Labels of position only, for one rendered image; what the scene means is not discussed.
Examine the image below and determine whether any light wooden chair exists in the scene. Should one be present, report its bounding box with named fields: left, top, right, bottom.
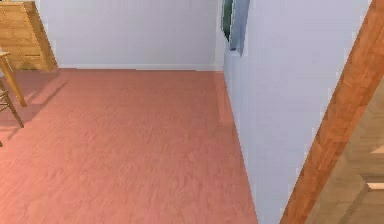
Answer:
left=0, top=79, right=25, bottom=148

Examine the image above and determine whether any light wooden chest of drawers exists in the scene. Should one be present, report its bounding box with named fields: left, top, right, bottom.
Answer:
left=0, top=0, right=59, bottom=72

